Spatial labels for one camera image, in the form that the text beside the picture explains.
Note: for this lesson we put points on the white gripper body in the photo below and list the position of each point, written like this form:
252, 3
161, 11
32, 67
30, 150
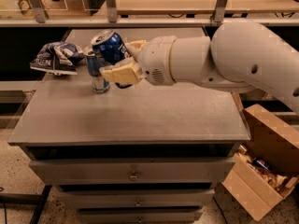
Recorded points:
154, 59

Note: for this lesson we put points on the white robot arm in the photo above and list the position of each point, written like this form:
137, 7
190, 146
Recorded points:
241, 56

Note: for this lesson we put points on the grey drawer cabinet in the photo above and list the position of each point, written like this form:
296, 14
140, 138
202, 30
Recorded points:
141, 155

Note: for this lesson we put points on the grey metal shelf frame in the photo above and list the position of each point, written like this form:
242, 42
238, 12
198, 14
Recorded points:
79, 13

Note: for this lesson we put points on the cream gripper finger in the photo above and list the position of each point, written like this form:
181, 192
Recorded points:
130, 73
134, 47

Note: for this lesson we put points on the blue pepsi can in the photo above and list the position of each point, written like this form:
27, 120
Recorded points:
109, 48

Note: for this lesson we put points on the red bull can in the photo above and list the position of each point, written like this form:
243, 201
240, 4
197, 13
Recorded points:
93, 65

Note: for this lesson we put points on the crumpled blue chip bag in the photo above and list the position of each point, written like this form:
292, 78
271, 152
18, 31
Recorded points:
58, 58

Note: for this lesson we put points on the open cardboard box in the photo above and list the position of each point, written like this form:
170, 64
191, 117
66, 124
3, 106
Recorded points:
266, 167

